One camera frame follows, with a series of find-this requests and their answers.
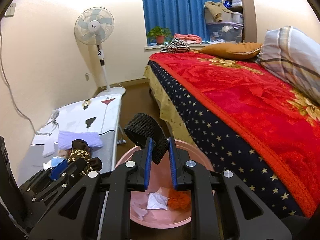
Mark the black elastic band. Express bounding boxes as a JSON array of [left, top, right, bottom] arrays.
[[124, 113, 169, 165]]

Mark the wooden bookshelf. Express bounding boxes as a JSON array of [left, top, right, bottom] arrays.
[[224, 0, 257, 42]]

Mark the grey power cable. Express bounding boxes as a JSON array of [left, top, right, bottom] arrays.
[[0, 19, 37, 134]]

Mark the blue curtain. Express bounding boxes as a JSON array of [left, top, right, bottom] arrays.
[[143, 0, 220, 41]]

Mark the orange plastic bag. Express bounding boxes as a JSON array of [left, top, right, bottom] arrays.
[[167, 189, 191, 210]]

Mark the clear storage box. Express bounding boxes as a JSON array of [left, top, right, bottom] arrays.
[[206, 22, 244, 43]]

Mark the white standing fan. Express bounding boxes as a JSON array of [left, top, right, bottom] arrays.
[[74, 7, 126, 96]]

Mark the crumpled white paper in basin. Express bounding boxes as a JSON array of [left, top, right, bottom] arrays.
[[147, 193, 169, 210]]

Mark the brown floral scrunchie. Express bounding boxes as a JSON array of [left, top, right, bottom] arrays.
[[67, 139, 103, 176]]

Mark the dark star-patterned bed sheet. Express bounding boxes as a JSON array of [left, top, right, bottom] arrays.
[[144, 60, 303, 218]]

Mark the pink plastic basin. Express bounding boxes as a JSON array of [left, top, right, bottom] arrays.
[[114, 139, 215, 229]]

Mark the beige jacket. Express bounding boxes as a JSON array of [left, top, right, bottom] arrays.
[[204, 1, 233, 24]]

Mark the zebra striped cloth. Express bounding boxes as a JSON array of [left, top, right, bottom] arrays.
[[161, 38, 191, 53]]

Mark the lavender folded cloth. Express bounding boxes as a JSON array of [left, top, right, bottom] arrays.
[[57, 130, 104, 151]]

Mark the pink folded cloth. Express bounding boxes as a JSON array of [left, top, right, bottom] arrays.
[[174, 33, 202, 44]]

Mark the grey ironing board table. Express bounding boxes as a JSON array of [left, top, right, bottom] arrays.
[[17, 94, 121, 185]]

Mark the plaid grey pillow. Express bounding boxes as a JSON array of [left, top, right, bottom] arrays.
[[257, 26, 319, 104]]

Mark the white wall socket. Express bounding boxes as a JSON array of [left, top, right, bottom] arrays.
[[4, 3, 16, 17]]

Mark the white illustrated cloth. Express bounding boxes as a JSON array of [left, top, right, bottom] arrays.
[[31, 94, 121, 150]]

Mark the potted green plant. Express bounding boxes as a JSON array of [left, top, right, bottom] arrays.
[[147, 26, 172, 45]]

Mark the orange-brown pillow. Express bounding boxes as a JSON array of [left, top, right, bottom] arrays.
[[199, 42, 263, 61]]

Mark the red floral blanket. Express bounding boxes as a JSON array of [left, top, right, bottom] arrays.
[[149, 51, 319, 217]]

